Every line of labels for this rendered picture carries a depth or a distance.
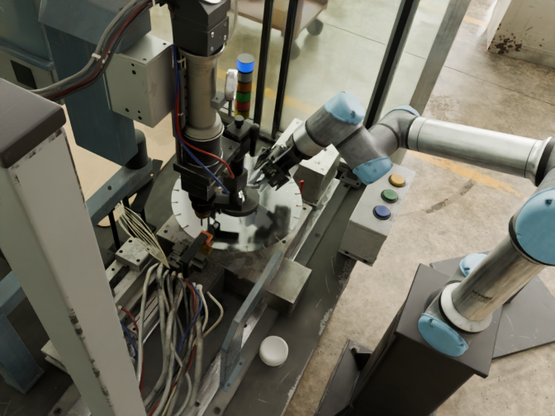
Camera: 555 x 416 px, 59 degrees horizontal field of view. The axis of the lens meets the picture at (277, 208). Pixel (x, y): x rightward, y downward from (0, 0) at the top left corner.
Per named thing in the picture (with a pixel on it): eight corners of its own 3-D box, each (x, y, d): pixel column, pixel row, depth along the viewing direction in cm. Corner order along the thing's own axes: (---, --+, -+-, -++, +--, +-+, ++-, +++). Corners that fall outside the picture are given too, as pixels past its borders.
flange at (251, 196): (257, 217, 122) (258, 210, 120) (212, 212, 122) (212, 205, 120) (261, 184, 129) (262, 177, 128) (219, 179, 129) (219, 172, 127)
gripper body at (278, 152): (251, 170, 113) (284, 141, 106) (265, 153, 120) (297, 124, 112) (274, 193, 115) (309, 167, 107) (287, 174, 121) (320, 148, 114)
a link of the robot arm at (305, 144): (310, 113, 110) (335, 139, 111) (297, 125, 112) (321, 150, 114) (300, 127, 104) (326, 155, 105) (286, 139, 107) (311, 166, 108)
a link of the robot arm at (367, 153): (410, 153, 105) (378, 111, 105) (381, 179, 99) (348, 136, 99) (386, 167, 112) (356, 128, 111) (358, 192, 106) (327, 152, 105)
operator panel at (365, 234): (369, 190, 161) (381, 157, 149) (400, 204, 158) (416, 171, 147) (337, 251, 143) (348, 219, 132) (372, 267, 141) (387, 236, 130)
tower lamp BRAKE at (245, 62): (241, 61, 133) (242, 51, 131) (256, 67, 132) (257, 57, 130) (233, 68, 131) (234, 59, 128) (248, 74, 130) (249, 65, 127)
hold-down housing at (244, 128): (233, 176, 114) (238, 106, 98) (250, 186, 112) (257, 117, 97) (218, 188, 111) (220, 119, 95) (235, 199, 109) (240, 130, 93)
